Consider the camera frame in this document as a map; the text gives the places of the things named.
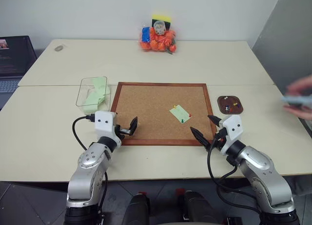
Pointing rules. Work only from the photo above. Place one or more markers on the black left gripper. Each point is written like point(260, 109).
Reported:
point(122, 131)

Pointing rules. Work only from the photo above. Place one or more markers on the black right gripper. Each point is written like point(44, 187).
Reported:
point(219, 139)

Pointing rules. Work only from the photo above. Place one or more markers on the light blue object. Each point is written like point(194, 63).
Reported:
point(296, 100)

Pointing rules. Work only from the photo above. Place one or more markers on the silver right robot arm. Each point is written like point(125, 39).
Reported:
point(260, 173)

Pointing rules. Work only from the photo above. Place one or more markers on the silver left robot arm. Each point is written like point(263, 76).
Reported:
point(90, 171)

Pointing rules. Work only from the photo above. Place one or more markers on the light green paper note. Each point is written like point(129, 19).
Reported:
point(180, 113)

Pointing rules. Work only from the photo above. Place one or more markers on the person's hand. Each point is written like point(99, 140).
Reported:
point(300, 85)

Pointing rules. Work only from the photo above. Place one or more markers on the brown tray of pushpins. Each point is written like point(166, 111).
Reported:
point(230, 101)

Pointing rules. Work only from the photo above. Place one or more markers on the clear plastic container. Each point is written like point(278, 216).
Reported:
point(81, 93)

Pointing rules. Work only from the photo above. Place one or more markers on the dark rounded shape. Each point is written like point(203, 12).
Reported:
point(198, 208)
point(135, 210)

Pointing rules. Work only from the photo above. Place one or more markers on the bag of orange items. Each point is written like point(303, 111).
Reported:
point(158, 43)

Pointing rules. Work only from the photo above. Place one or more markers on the blue pack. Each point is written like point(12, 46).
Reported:
point(145, 34)

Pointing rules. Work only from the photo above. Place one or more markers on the clear plastic cup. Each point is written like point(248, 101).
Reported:
point(159, 27)

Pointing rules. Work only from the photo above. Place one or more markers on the small grey round disc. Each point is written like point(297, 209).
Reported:
point(58, 48)

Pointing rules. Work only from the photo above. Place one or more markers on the yellow and black sponge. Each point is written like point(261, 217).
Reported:
point(161, 17)

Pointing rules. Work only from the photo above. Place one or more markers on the dark laptop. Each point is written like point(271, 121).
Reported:
point(13, 56)

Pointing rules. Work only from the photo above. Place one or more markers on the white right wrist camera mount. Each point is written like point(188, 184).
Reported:
point(232, 131)

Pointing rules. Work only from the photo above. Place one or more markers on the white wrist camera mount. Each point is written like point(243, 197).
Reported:
point(232, 131)
point(105, 123)

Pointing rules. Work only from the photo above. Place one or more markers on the cork board with wooden frame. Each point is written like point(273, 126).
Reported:
point(151, 108)

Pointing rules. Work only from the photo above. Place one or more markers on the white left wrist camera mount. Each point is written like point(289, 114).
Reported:
point(105, 123)

